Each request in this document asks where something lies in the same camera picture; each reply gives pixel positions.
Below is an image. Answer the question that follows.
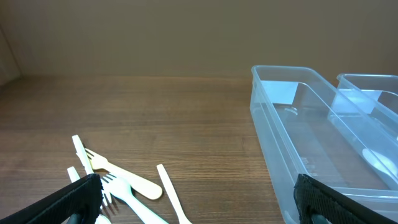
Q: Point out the white fork lower left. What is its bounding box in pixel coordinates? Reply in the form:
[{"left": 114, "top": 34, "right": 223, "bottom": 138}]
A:
[{"left": 67, "top": 167, "right": 111, "bottom": 224}]

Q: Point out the white fork middle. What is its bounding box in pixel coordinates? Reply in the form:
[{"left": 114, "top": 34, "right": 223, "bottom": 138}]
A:
[{"left": 101, "top": 174, "right": 167, "bottom": 224}]

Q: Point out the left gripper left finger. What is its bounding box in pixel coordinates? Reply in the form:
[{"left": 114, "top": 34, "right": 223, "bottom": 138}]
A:
[{"left": 1, "top": 174, "right": 103, "bottom": 224}]

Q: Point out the right clear plastic container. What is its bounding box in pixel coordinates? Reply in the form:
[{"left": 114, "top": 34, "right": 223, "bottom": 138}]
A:
[{"left": 332, "top": 73, "right": 397, "bottom": 190}]

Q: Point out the white fork right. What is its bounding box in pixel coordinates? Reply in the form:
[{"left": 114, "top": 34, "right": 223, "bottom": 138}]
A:
[{"left": 157, "top": 164, "right": 192, "bottom": 224}]

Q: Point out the clear plastic container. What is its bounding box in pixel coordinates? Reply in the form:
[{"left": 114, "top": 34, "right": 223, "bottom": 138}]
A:
[
  {"left": 250, "top": 65, "right": 397, "bottom": 223},
  {"left": 332, "top": 73, "right": 397, "bottom": 190}
]

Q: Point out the white spoon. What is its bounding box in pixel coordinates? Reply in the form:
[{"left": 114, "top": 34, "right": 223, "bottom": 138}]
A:
[{"left": 362, "top": 149, "right": 397, "bottom": 178}]

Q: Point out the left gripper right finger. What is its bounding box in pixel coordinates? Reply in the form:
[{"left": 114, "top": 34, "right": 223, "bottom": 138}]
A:
[{"left": 294, "top": 174, "right": 397, "bottom": 224}]

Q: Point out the left clear plastic container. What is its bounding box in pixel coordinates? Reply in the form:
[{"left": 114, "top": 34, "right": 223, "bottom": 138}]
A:
[{"left": 250, "top": 65, "right": 397, "bottom": 223}]

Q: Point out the long white fork top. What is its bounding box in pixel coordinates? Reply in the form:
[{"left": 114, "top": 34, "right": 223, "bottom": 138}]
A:
[{"left": 72, "top": 135, "right": 111, "bottom": 207}]

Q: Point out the cream yellow plastic fork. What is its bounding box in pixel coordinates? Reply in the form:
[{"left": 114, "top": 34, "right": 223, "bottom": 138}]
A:
[{"left": 85, "top": 148, "right": 163, "bottom": 200}]

